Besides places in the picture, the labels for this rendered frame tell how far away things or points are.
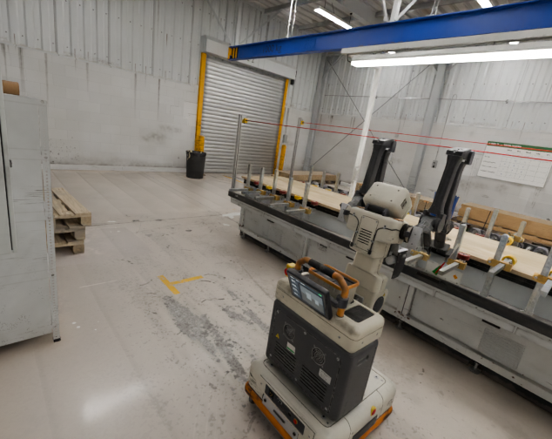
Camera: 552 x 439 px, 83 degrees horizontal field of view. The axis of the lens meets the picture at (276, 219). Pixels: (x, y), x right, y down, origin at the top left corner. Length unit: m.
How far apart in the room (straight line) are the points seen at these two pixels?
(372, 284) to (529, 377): 1.56
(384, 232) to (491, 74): 8.81
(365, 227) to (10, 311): 2.15
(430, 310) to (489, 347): 0.47
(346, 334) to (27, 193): 1.87
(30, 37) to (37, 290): 6.78
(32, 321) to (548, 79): 10.09
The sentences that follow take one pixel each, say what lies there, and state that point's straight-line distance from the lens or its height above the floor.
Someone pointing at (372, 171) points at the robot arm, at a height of 1.43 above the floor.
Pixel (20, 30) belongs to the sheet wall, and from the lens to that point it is 8.68.
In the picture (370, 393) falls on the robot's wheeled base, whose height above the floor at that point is 0.28.
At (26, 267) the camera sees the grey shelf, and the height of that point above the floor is 0.58.
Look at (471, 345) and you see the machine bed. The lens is 3.04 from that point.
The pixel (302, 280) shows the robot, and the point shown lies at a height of 0.94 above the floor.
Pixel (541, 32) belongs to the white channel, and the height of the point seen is 2.44.
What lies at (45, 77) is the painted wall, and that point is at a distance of 8.62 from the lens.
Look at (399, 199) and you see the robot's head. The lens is 1.69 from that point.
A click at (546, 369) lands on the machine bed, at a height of 0.29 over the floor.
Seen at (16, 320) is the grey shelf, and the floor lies 0.23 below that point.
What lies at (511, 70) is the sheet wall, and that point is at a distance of 10.18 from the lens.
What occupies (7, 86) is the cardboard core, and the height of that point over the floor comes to 1.59.
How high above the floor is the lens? 1.58
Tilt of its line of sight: 16 degrees down
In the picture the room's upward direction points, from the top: 9 degrees clockwise
